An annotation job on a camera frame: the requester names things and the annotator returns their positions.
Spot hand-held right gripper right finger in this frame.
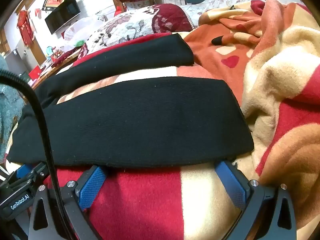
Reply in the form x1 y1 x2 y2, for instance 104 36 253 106
215 160 299 240

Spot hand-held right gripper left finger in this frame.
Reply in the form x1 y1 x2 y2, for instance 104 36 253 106
26 165 108 240

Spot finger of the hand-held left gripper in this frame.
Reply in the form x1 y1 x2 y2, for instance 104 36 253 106
6 163 50 187

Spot black pants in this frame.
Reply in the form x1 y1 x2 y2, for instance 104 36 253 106
6 32 254 168

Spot teal fluffy garment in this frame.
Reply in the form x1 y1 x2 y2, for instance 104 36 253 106
0 55 25 158

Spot wooden headboard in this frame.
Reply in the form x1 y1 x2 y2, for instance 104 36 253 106
27 47 85 88

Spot red orange cream printed blanket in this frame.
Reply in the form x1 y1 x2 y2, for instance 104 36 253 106
5 0 320 240

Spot dark red cloth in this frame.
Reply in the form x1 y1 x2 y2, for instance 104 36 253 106
51 49 82 68

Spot red hanging cloth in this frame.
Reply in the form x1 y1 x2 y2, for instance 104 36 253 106
17 10 34 47

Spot clear plastic bag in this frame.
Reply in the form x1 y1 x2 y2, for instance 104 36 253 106
61 17 107 52

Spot red floral pillow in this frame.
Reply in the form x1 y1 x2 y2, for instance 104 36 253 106
85 4 198 54

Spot black cable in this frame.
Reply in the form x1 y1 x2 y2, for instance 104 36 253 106
0 69 75 240

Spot black wall television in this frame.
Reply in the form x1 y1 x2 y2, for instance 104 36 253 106
44 0 81 35

